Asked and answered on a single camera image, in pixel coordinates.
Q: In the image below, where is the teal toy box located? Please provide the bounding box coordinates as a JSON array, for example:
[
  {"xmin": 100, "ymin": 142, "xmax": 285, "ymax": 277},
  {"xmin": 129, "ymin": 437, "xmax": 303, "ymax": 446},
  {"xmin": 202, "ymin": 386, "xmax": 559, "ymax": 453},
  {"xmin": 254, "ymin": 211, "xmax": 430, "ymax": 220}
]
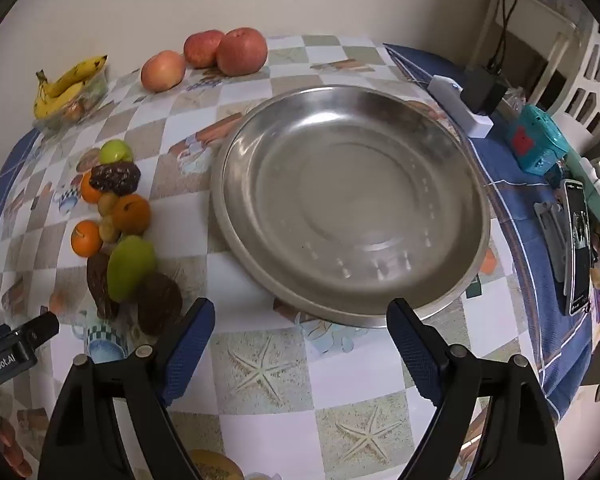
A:
[{"xmin": 505, "ymin": 104, "xmax": 568, "ymax": 176}]

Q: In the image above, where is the black cable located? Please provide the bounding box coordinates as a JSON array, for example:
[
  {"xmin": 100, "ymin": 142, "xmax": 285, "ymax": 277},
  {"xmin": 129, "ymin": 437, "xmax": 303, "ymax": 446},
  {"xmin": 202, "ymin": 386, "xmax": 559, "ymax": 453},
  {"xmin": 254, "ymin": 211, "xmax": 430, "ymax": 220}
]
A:
[
  {"xmin": 489, "ymin": 0, "xmax": 512, "ymax": 70},
  {"xmin": 499, "ymin": 0, "xmax": 543, "ymax": 72}
]

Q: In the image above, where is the large red apple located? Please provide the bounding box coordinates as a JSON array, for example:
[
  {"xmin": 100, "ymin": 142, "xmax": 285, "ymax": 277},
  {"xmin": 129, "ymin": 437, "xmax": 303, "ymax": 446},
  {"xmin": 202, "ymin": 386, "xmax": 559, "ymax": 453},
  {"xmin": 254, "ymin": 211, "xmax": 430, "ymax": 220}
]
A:
[{"xmin": 216, "ymin": 27, "xmax": 269, "ymax": 77}]

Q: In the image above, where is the small orange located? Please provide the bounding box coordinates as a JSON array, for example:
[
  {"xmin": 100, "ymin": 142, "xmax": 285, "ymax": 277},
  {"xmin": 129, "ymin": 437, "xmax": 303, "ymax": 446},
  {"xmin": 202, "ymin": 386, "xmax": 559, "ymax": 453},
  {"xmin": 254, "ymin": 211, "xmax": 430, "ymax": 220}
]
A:
[
  {"xmin": 80, "ymin": 171, "xmax": 106, "ymax": 205},
  {"xmin": 70, "ymin": 220, "xmax": 104, "ymax": 257},
  {"xmin": 111, "ymin": 194, "xmax": 152, "ymax": 236}
]

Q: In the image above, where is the large stainless steel basin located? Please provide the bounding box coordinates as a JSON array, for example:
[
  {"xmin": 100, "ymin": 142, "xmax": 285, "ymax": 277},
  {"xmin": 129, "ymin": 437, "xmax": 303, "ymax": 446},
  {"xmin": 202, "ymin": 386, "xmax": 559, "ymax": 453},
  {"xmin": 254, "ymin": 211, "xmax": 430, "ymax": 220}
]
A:
[{"xmin": 210, "ymin": 85, "xmax": 492, "ymax": 329}]

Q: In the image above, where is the clear plastic container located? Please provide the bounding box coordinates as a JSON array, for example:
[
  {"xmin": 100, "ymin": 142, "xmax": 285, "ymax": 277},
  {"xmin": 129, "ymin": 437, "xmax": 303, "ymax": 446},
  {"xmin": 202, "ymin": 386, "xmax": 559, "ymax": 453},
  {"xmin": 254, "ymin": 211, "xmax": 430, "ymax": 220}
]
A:
[{"xmin": 40, "ymin": 74, "xmax": 109, "ymax": 132}]

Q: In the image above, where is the person's left hand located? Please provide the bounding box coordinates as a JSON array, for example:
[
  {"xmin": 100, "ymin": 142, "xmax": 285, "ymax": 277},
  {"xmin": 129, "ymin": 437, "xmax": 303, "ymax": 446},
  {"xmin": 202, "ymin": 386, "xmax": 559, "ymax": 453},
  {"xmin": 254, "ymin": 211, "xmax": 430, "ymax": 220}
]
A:
[{"xmin": 0, "ymin": 417, "xmax": 33, "ymax": 479}]

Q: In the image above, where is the small green round fruit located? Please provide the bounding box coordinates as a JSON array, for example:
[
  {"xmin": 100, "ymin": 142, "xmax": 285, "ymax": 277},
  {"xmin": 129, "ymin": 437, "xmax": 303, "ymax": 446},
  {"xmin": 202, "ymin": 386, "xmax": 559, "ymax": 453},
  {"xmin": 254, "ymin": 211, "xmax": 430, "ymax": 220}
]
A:
[{"xmin": 99, "ymin": 140, "xmax": 133, "ymax": 165}]

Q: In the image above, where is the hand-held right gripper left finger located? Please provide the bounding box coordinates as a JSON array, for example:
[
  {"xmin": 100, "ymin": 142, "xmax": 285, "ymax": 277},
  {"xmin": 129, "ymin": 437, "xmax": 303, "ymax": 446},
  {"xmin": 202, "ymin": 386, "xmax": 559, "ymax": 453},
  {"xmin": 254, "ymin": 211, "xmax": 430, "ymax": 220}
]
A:
[{"xmin": 39, "ymin": 297, "xmax": 216, "ymax": 480}]

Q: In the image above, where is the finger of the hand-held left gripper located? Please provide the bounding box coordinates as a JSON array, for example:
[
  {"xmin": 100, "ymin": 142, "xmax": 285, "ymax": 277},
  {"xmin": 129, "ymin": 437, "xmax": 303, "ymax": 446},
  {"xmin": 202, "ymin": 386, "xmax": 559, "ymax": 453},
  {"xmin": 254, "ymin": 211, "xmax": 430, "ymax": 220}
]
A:
[{"xmin": 12, "ymin": 311, "xmax": 61, "ymax": 348}]

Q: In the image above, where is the green mango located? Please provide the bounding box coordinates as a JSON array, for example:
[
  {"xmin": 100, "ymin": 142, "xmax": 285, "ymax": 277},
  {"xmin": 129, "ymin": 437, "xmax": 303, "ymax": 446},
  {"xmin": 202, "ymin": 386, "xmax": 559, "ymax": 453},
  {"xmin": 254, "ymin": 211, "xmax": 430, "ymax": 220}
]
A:
[{"xmin": 106, "ymin": 236, "xmax": 157, "ymax": 302}]

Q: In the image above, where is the white power strip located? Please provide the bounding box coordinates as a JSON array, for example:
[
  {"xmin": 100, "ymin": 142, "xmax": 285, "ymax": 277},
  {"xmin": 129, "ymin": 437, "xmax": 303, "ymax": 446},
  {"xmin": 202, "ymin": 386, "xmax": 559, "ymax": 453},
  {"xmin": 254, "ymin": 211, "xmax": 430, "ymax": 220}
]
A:
[{"xmin": 426, "ymin": 76, "xmax": 494, "ymax": 138}]

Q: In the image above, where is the yellow banana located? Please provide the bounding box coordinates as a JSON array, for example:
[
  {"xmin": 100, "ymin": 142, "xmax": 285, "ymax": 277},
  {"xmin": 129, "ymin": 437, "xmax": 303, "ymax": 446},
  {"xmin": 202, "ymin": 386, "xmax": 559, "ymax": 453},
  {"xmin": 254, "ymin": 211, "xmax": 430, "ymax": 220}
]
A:
[
  {"xmin": 36, "ymin": 55, "xmax": 108, "ymax": 98},
  {"xmin": 34, "ymin": 82, "xmax": 88, "ymax": 120}
]

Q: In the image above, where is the black smartphone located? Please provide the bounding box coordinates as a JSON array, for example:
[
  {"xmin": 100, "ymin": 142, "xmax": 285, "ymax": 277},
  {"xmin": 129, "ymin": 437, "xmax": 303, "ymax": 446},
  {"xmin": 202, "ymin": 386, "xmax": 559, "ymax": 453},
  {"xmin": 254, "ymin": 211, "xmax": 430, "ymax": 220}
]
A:
[{"xmin": 562, "ymin": 178, "xmax": 593, "ymax": 316}]

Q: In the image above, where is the small tan longan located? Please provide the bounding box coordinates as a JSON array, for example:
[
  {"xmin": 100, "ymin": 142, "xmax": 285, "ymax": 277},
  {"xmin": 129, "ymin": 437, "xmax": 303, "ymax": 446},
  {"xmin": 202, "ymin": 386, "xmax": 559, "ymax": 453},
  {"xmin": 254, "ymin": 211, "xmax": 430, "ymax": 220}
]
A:
[
  {"xmin": 98, "ymin": 216, "xmax": 122, "ymax": 242},
  {"xmin": 97, "ymin": 191, "xmax": 121, "ymax": 216}
]

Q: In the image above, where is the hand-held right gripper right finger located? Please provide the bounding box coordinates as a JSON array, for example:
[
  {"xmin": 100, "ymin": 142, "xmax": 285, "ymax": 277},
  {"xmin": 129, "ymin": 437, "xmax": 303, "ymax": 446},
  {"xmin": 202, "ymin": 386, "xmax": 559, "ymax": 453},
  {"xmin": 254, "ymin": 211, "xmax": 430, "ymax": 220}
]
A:
[{"xmin": 386, "ymin": 298, "xmax": 565, "ymax": 480}]

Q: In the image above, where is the grey metal holder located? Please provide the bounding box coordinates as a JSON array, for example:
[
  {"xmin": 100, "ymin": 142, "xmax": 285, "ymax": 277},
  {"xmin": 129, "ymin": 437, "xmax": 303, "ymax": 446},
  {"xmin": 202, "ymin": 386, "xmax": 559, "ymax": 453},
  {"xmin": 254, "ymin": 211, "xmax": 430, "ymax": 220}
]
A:
[{"xmin": 534, "ymin": 201, "xmax": 573, "ymax": 293}]

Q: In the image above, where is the black power adapter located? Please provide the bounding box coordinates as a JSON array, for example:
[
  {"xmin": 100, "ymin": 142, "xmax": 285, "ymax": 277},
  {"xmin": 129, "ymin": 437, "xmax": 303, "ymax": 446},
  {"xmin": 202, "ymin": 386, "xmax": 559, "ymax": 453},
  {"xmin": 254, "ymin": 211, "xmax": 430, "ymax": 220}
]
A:
[{"xmin": 461, "ymin": 66, "xmax": 508, "ymax": 116}]

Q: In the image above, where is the white plastic basket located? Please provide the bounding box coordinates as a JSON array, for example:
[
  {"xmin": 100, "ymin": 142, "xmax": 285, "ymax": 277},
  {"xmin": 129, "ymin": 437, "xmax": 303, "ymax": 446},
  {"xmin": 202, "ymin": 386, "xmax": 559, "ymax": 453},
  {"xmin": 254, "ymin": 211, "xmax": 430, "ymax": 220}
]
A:
[{"xmin": 555, "ymin": 17, "xmax": 600, "ymax": 137}]

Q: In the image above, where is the pale red apple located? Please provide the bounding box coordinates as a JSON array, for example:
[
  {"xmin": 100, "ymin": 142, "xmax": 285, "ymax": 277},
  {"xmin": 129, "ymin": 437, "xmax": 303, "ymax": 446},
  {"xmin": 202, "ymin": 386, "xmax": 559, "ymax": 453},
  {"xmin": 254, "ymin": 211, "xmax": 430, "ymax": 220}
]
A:
[{"xmin": 141, "ymin": 50, "xmax": 187, "ymax": 93}]

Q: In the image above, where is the dark brown scaly fruit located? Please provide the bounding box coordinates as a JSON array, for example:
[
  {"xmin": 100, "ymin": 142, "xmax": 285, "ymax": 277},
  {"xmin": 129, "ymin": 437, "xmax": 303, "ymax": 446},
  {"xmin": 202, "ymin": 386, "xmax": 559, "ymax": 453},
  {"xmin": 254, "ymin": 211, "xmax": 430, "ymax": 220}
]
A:
[
  {"xmin": 89, "ymin": 161, "xmax": 142, "ymax": 195},
  {"xmin": 86, "ymin": 252, "xmax": 121, "ymax": 320},
  {"xmin": 136, "ymin": 272, "xmax": 183, "ymax": 337}
]

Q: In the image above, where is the white shelf unit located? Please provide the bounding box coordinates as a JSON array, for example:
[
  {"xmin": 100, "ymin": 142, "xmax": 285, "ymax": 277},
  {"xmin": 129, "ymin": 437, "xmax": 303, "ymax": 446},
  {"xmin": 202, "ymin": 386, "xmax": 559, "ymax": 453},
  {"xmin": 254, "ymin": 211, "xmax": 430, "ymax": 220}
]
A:
[{"xmin": 475, "ymin": 0, "xmax": 588, "ymax": 111}]

